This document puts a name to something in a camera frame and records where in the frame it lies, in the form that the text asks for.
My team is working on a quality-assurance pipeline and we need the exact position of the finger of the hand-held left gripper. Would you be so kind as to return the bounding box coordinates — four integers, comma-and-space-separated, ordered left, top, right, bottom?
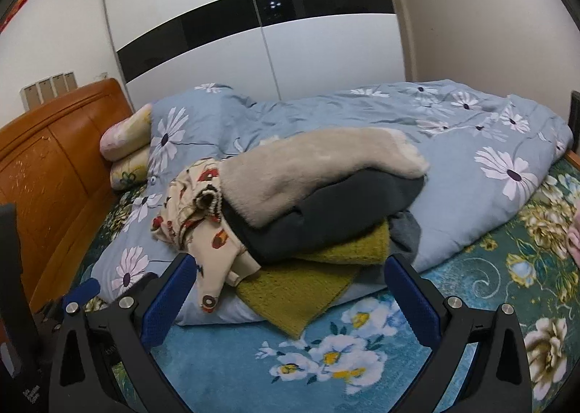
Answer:
62, 278, 101, 306

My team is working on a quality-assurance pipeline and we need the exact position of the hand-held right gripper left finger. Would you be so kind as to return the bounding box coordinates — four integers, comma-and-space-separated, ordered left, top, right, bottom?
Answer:
47, 252, 198, 413

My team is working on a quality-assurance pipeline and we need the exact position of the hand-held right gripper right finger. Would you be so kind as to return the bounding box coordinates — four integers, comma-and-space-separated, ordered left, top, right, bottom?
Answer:
384, 253, 532, 413

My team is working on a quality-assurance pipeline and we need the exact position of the beige fluffy sweater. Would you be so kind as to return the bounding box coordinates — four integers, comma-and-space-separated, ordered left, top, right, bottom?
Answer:
220, 128, 430, 229

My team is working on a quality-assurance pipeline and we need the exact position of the teal floral bed sheet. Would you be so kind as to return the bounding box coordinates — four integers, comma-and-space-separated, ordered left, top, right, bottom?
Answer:
34, 154, 580, 413

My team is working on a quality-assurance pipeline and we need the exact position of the olive green knit garment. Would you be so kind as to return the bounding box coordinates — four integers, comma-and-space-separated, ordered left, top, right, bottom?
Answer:
236, 218, 393, 339

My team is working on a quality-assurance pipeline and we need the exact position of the dark grey garment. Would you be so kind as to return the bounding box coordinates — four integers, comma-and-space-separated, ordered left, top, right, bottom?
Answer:
222, 170, 427, 264

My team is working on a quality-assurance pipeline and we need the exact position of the cream patterned garment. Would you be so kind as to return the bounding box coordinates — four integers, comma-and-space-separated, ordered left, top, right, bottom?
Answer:
152, 158, 261, 313

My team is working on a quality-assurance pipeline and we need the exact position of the orange wooden headboard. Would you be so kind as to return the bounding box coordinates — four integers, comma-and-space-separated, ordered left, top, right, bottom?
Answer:
0, 78, 134, 309

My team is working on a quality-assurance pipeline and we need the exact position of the yellow floral pillow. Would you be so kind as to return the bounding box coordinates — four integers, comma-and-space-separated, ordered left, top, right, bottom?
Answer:
110, 148, 152, 191

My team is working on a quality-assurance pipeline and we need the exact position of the pink floral pillow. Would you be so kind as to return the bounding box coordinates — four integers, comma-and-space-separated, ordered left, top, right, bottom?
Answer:
100, 104, 155, 162

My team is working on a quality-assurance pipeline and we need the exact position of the pink cloth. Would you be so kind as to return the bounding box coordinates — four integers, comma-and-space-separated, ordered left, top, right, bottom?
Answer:
564, 209, 580, 269

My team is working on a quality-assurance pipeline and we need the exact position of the blue floral duvet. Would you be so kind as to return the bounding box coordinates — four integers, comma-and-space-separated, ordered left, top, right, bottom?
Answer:
97, 80, 574, 325

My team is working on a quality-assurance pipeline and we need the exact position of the white wardrobe with black stripe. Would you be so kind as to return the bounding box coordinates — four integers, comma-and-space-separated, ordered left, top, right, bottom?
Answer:
100, 0, 411, 103

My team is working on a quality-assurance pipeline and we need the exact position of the beige wall panel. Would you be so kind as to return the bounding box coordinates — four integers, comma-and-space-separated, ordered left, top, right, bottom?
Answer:
20, 71, 75, 111

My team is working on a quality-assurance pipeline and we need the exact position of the red wall decoration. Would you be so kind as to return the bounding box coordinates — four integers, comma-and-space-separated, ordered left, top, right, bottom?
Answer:
0, 0, 30, 33

